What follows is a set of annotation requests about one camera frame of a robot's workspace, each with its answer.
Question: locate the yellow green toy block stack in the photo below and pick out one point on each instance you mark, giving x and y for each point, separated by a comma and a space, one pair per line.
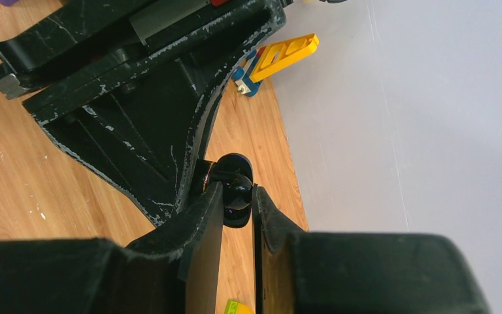
235, 307

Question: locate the black earbud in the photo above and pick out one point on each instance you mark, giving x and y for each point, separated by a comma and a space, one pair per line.
237, 189

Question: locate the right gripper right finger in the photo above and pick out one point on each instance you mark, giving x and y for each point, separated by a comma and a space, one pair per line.
356, 272

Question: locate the purple box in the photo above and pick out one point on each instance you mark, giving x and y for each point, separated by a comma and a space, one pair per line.
8, 3

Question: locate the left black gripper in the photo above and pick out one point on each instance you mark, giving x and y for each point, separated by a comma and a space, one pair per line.
131, 89

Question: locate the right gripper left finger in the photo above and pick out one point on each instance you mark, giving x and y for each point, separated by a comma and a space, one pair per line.
172, 269

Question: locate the yellow blue toy block tower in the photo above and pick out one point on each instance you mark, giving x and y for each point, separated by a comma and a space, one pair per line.
267, 60

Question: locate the black earbud case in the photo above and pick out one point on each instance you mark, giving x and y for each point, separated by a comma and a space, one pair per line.
233, 162

